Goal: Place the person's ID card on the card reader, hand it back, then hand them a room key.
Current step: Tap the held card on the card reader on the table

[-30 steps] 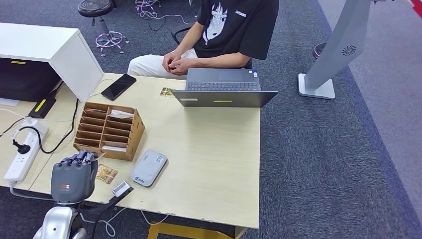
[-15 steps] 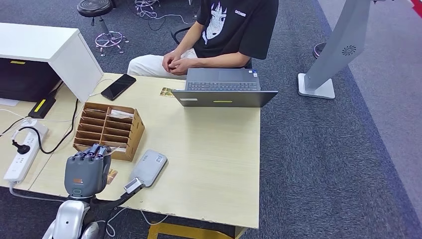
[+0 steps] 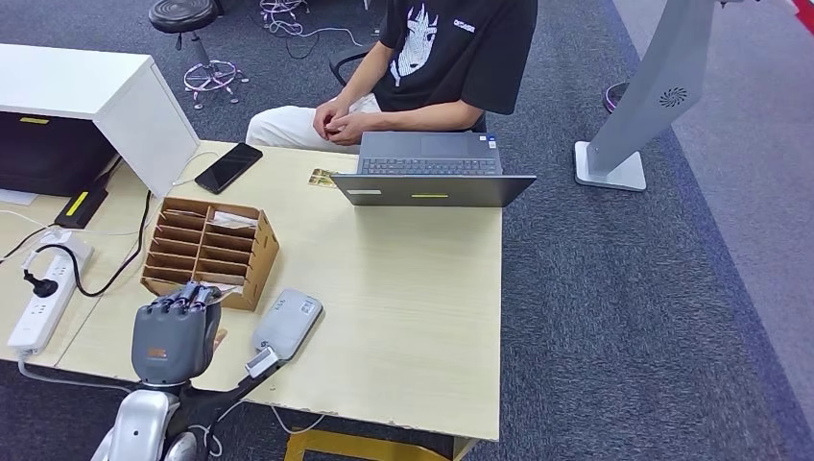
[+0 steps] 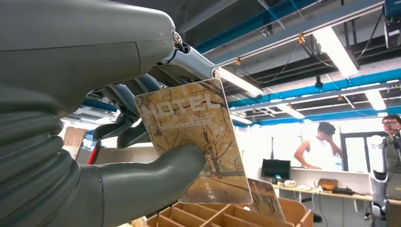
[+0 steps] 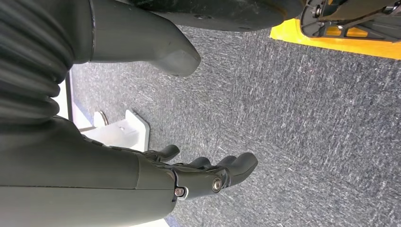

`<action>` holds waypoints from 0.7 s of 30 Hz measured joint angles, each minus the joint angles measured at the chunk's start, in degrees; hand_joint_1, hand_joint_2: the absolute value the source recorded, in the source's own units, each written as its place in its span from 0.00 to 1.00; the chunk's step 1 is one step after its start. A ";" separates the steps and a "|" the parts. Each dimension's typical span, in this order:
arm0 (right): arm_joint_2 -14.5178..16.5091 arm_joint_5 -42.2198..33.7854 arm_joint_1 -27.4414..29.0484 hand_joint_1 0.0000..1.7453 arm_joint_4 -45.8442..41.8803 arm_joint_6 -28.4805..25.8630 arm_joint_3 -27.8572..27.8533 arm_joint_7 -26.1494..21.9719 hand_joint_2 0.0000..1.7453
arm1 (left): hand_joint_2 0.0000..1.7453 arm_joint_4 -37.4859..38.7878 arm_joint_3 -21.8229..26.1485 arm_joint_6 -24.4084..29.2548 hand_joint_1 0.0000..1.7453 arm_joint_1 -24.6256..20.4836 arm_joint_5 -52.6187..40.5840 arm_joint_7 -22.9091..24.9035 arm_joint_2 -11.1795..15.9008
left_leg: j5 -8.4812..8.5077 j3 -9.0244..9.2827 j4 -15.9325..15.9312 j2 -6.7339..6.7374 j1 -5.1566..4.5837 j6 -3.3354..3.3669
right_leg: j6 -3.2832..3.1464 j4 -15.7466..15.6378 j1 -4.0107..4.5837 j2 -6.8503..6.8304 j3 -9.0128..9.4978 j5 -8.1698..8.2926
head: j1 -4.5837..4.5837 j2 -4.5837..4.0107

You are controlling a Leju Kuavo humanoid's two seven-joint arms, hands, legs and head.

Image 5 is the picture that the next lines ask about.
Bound grey kiosk stand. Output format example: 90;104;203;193
80;109;151;153

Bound black robot foot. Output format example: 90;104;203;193
128;0;306;32

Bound black ribbed foot frame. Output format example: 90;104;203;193
300;0;401;43

